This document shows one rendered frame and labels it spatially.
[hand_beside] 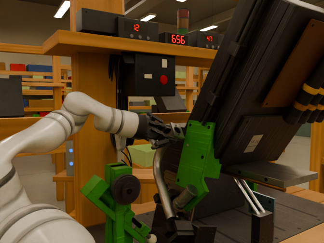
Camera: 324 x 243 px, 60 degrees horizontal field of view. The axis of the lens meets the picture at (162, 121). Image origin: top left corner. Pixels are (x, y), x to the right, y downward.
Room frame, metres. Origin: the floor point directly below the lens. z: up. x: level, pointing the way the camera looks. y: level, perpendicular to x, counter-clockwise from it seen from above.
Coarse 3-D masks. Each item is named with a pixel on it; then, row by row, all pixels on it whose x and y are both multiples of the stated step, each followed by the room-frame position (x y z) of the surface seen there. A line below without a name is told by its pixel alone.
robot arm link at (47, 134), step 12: (48, 120) 0.59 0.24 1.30; (60, 120) 0.61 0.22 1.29; (24, 132) 0.52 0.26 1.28; (36, 132) 0.53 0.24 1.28; (48, 132) 0.56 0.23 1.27; (60, 132) 0.59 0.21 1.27; (0, 144) 0.47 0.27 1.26; (12, 144) 0.47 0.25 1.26; (24, 144) 0.48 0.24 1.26; (36, 144) 0.52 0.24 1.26; (48, 144) 0.55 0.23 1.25; (60, 144) 0.60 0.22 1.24; (0, 156) 0.43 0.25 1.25; (12, 156) 0.45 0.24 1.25; (0, 168) 0.41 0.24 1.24; (12, 168) 0.44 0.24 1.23; (0, 180) 0.41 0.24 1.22
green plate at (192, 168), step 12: (192, 132) 0.87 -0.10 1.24; (204, 132) 0.82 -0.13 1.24; (192, 144) 0.85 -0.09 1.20; (204, 144) 0.81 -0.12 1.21; (192, 156) 0.84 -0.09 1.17; (204, 156) 0.80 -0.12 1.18; (180, 168) 0.87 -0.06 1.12; (192, 168) 0.82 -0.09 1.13; (204, 168) 0.79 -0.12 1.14; (216, 168) 0.83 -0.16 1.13; (180, 180) 0.85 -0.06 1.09; (192, 180) 0.81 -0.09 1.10
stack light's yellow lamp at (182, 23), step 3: (180, 18) 1.25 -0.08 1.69; (183, 18) 1.24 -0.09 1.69; (186, 18) 1.25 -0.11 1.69; (177, 21) 1.26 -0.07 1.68; (180, 21) 1.25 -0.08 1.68; (183, 21) 1.24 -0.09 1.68; (186, 21) 1.25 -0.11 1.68; (177, 24) 1.26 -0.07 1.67; (180, 24) 1.25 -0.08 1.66; (183, 24) 1.24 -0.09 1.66; (186, 24) 1.25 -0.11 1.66; (177, 27) 1.26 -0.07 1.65; (180, 27) 1.25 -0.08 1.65; (183, 27) 1.25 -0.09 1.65; (186, 27) 1.25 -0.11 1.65
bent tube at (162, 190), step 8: (176, 128) 0.89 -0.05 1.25; (176, 136) 0.85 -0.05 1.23; (168, 144) 0.90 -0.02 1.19; (160, 152) 0.91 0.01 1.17; (160, 160) 0.91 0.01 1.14; (160, 168) 0.90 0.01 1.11; (160, 176) 0.88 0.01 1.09; (160, 184) 0.86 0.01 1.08; (160, 192) 0.84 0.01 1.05; (168, 192) 0.84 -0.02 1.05; (168, 200) 0.82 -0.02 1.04; (168, 208) 0.79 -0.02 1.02; (168, 216) 0.78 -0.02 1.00
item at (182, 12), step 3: (177, 9) 1.26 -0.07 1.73; (180, 9) 1.25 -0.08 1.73; (183, 9) 1.25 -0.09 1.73; (186, 9) 1.25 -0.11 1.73; (177, 12) 1.26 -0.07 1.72; (180, 12) 1.25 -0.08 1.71; (183, 12) 1.24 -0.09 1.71; (186, 12) 1.25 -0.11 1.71; (177, 15) 1.26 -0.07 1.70; (180, 15) 1.25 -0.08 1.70; (183, 15) 1.24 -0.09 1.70; (186, 15) 1.25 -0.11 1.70; (177, 18) 1.26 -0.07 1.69
